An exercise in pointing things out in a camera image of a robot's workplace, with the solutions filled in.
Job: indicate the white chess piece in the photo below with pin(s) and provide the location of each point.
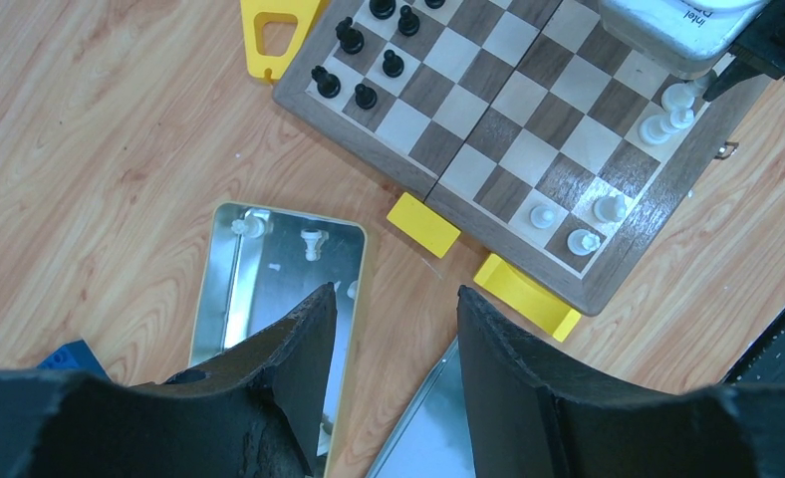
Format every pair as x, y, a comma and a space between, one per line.
583, 242
611, 208

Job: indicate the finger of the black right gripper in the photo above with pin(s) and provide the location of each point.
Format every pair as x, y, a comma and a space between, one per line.
758, 50

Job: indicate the small yellow rectangular block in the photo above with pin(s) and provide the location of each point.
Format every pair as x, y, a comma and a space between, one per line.
424, 226

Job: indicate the blue lego brick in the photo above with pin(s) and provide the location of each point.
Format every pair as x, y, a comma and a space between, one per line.
74, 355

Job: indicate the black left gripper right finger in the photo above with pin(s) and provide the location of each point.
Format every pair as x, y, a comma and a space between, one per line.
534, 411

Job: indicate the white chess queen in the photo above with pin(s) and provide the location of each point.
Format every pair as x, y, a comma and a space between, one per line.
682, 96

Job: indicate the yellow triangle frame block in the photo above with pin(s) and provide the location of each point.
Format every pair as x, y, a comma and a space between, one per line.
273, 33

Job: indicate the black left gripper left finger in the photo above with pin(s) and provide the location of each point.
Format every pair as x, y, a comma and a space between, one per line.
252, 411

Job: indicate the black chess pieces row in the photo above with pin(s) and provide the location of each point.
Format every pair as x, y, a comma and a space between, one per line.
391, 47

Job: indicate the gold tin with white pieces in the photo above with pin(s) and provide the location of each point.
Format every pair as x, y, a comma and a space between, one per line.
262, 262

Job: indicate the white chess king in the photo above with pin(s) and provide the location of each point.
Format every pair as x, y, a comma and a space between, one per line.
658, 129

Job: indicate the white chess pawn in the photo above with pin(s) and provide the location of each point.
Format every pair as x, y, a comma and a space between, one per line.
542, 216

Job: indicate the silver tin lid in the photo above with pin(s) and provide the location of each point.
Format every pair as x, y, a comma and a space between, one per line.
431, 438

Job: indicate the yellow arch block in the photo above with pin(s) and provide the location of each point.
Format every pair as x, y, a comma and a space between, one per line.
525, 296

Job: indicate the wooden chess board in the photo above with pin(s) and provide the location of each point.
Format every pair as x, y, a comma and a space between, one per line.
545, 109

